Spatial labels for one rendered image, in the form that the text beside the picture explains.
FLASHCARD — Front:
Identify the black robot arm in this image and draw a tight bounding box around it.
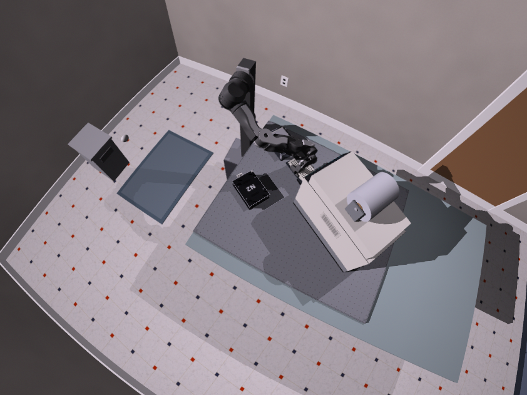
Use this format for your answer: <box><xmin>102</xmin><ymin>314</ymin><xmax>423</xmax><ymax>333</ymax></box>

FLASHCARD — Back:
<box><xmin>218</xmin><ymin>66</ymin><xmax>317</xmax><ymax>160</ymax></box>

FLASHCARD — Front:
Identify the pale grey cylinder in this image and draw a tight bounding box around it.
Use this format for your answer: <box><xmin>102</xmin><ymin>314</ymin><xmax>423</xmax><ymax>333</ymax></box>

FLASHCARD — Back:
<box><xmin>347</xmin><ymin>172</ymin><xmax>399</xmax><ymax>222</ymax></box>

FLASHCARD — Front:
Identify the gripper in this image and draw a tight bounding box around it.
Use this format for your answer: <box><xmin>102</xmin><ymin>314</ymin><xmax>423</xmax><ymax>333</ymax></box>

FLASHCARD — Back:
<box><xmin>290</xmin><ymin>155</ymin><xmax>317</xmax><ymax>177</ymax></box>

